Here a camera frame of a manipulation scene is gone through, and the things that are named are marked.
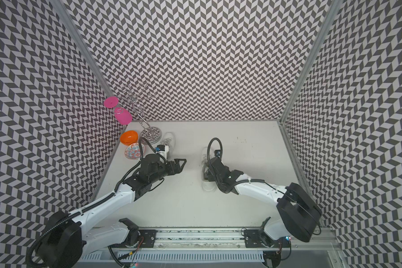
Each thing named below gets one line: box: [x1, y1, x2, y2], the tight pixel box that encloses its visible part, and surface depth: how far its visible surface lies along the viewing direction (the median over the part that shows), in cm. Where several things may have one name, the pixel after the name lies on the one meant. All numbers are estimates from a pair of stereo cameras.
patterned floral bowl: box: [124, 142, 146, 160], surface depth 102 cm
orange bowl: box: [120, 130, 140, 146], surface depth 107 cm
